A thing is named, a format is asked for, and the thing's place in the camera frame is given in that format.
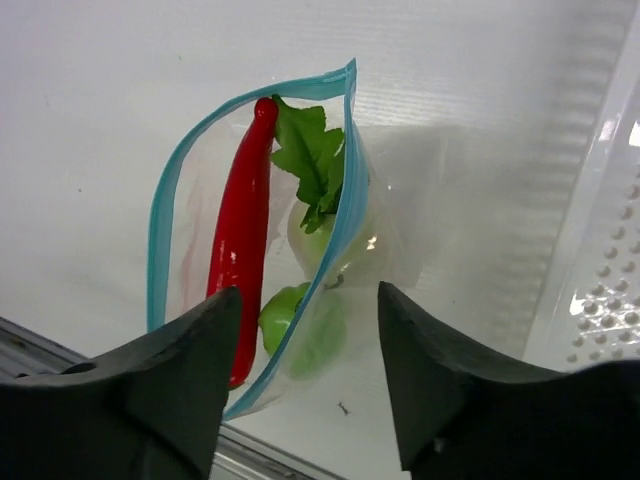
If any clear zip top bag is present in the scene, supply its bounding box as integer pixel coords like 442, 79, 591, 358
146, 61, 420, 420

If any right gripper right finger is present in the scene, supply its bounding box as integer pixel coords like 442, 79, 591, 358
377, 282, 639, 479

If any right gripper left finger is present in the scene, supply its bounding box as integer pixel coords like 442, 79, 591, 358
1, 288, 242, 479

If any white toy radish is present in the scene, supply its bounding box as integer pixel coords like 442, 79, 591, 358
269, 94, 389, 289

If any red toy chili pepper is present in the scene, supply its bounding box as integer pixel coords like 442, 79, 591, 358
207, 97, 279, 389

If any green toy pepper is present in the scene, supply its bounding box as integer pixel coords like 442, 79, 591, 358
258, 282, 348, 381

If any white perforated plastic basket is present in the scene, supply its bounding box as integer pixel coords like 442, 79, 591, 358
523, 1, 639, 371

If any aluminium frame rail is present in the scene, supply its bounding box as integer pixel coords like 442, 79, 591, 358
0, 315, 346, 480

